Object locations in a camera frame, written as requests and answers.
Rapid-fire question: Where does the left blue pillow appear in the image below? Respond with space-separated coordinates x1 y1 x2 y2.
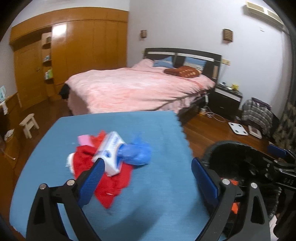
153 56 174 68

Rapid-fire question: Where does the light blue electric kettle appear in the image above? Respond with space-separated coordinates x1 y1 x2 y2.
0 86 6 102

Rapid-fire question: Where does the wooden side cabinet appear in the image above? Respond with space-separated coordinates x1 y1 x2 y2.
1 93 22 162

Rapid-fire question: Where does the yellow plush toy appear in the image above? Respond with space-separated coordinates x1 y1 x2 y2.
231 84 239 91

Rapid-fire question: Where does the pink paper piece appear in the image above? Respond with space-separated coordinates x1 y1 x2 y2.
77 135 94 147

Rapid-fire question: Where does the wall lamp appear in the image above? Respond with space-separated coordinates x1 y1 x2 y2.
222 29 233 43
140 30 147 39

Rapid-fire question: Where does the plaid cloth on chair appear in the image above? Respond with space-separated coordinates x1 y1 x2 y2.
241 97 273 136

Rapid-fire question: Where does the left wall lamp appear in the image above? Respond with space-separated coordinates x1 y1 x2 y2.
140 30 147 39

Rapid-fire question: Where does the right blue pillow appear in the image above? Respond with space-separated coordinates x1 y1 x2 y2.
183 57 207 72

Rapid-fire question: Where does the right wall lamp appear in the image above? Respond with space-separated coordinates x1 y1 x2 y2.
222 29 233 43

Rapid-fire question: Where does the black white nightstand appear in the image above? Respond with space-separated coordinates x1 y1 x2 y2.
208 84 243 121

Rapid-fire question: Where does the white bathroom scale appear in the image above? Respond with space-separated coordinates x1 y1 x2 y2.
228 122 248 136

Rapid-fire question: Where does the wall air conditioner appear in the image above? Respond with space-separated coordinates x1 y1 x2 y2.
245 2 285 31

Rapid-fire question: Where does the bed with pink duvet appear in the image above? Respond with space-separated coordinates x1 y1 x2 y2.
59 47 222 115

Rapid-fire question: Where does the small white wooden stool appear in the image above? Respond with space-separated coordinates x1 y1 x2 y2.
19 113 40 138

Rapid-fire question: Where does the blue pillow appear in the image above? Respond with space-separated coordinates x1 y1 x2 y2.
183 57 207 72
153 56 174 68

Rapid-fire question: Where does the brown dotted pillow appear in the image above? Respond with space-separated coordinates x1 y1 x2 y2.
164 66 202 78

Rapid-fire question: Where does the blue table mat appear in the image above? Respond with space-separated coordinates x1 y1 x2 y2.
9 111 209 240

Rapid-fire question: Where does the red white book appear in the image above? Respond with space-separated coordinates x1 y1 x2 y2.
248 126 262 139

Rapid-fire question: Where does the white power strip cable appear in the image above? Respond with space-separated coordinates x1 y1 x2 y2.
199 94 227 123

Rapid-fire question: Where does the wooden wardrobe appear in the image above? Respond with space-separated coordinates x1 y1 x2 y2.
9 7 128 109

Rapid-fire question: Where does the red cloth garment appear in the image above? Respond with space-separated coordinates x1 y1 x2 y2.
66 131 133 209

